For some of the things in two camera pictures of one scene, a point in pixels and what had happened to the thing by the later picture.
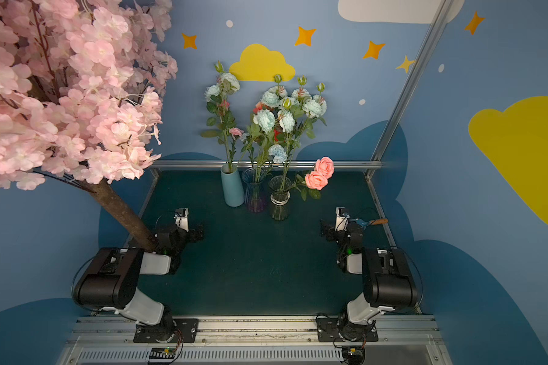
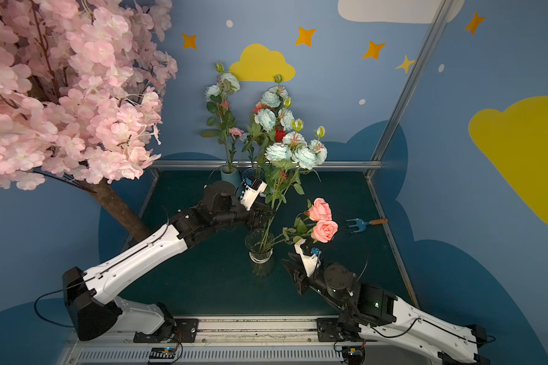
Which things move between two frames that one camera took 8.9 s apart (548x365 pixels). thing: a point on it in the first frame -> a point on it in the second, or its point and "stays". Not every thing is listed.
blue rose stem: (310, 109) -> (281, 182)
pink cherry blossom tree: (71, 93) stays
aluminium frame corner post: (443, 11) stays
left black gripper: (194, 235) -> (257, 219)
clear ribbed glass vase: (280, 185) -> (259, 242)
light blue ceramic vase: (232, 186) stays
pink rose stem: (315, 181) -> (317, 226)
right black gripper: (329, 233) -> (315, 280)
